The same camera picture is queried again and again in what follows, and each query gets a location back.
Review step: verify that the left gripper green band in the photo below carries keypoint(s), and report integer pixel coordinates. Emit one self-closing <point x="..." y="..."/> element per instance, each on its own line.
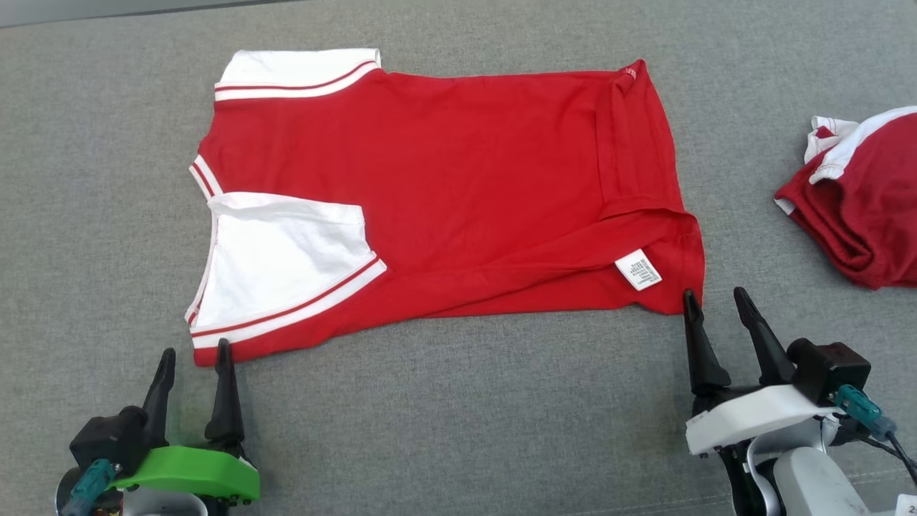
<point x="193" y="473"/>

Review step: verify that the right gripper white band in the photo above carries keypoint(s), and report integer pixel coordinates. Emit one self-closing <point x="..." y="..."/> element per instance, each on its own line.
<point x="752" y="419"/>

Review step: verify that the red shorts with white stripe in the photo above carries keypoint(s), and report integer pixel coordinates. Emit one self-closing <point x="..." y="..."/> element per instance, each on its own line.
<point x="874" y="208"/>

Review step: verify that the red jersey with white sleeves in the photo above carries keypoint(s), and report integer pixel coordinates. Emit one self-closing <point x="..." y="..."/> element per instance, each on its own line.
<point x="466" y="179"/>

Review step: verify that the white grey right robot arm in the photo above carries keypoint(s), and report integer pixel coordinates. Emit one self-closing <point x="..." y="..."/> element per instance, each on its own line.
<point x="809" y="480"/>

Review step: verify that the grey fabric sofa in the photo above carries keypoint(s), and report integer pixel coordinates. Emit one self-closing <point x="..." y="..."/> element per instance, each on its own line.
<point x="466" y="401"/>

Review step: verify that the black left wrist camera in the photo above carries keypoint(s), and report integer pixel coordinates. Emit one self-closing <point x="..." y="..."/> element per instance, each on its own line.
<point x="107" y="437"/>

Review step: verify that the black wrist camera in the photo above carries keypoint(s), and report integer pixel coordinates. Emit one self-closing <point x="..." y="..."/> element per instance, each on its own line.
<point x="831" y="369"/>
<point x="107" y="437"/>

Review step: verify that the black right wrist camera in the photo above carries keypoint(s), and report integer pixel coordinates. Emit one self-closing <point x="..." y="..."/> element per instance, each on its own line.
<point x="831" y="369"/>

